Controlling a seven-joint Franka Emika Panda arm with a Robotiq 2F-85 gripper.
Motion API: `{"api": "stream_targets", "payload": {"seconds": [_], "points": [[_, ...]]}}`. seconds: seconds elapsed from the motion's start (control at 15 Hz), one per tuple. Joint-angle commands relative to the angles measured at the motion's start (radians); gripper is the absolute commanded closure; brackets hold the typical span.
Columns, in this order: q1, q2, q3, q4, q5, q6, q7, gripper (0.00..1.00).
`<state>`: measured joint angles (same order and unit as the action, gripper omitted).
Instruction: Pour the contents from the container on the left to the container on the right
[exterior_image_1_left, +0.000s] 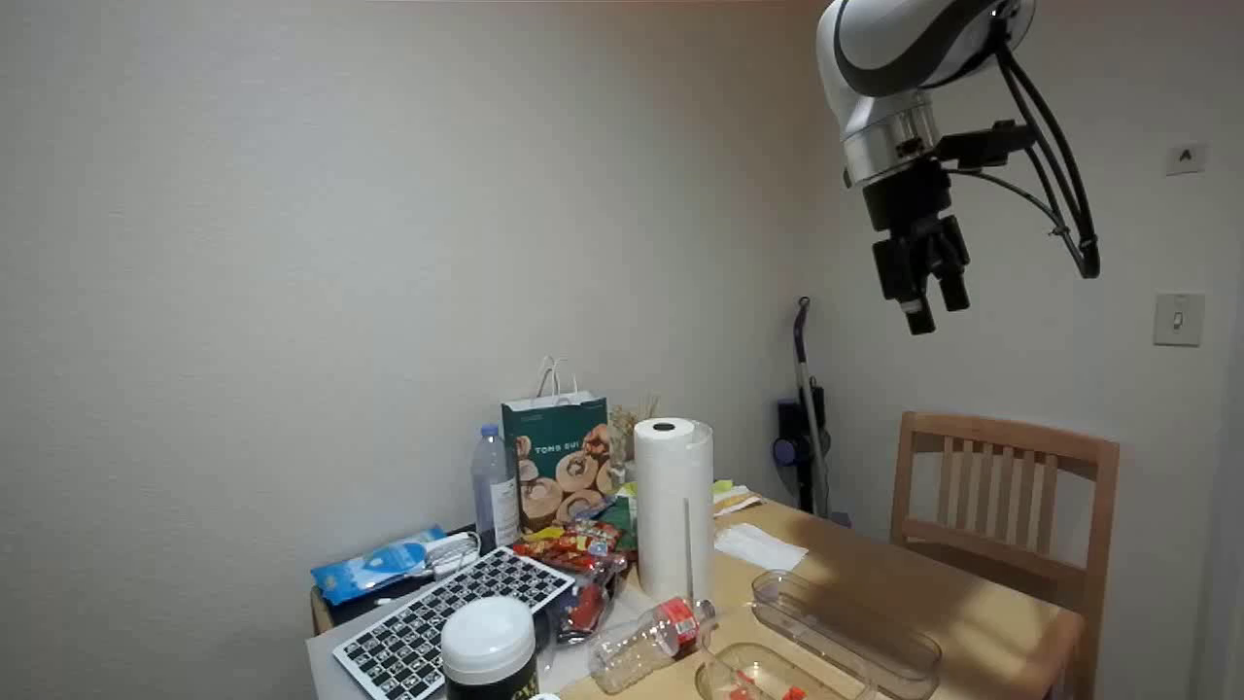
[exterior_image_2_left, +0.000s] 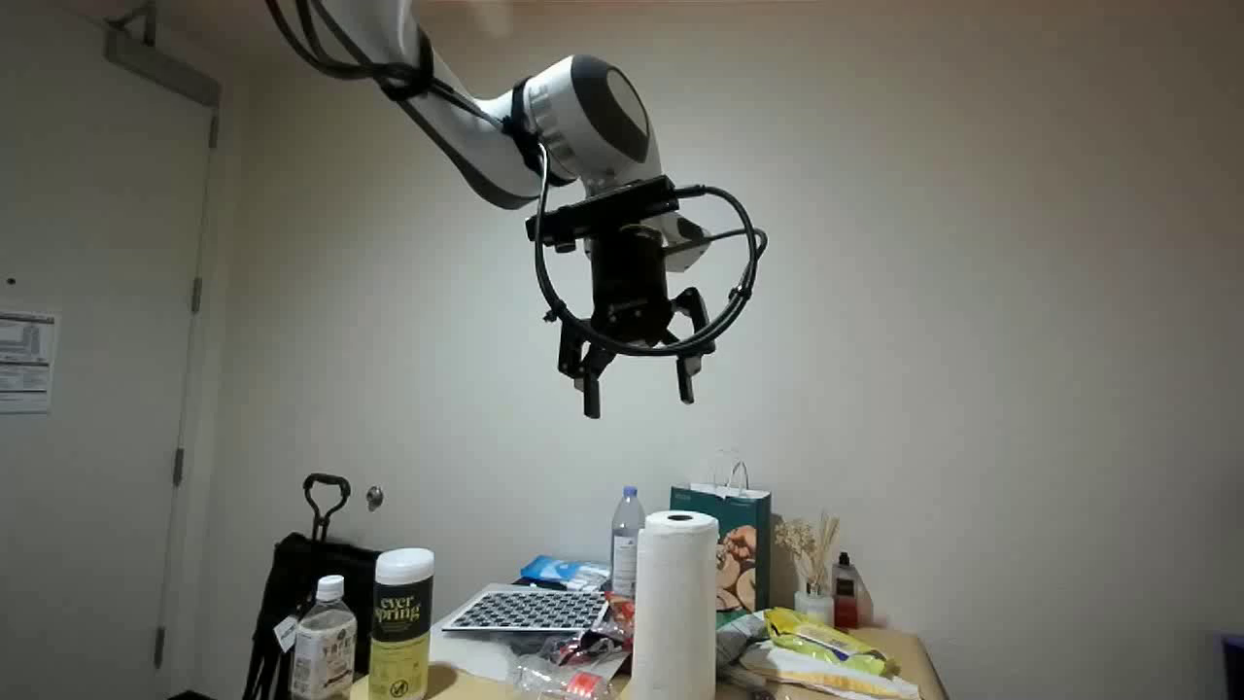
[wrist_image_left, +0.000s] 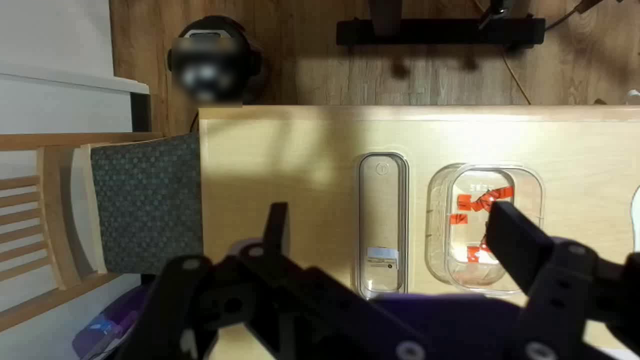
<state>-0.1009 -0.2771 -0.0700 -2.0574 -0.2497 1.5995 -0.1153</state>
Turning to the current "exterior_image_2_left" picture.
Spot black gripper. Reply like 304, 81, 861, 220
554, 227, 716, 422

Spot clear packet with red contents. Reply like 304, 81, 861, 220
509, 652, 616, 700

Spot clear water bottle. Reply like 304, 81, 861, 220
606, 482, 649, 606

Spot teal box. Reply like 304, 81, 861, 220
668, 460, 778, 615

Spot blue packet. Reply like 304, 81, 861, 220
518, 551, 615, 599

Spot white paper towel roll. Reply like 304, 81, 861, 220
627, 504, 721, 700

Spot wooden sticks in cup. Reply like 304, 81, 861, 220
775, 508, 848, 625

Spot grey keyboard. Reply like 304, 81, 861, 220
439, 584, 615, 643

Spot grey green pouch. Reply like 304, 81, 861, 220
716, 606, 778, 692

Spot red bottle with black cap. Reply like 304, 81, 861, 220
832, 549, 865, 635

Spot yellow packet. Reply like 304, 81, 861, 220
763, 603, 903, 682

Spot yellow canister with white lid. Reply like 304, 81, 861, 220
364, 545, 439, 700

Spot white flat package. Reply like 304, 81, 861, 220
763, 644, 924, 700

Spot clear bottle with white cap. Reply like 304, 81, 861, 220
269, 570, 362, 700

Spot grey door closer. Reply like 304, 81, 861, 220
105, 13, 226, 113

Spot white paper sign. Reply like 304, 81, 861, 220
0, 306, 62, 420

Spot dark blue bin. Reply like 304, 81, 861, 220
1218, 628, 1244, 700

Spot black bag with handle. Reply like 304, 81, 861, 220
243, 469, 387, 700

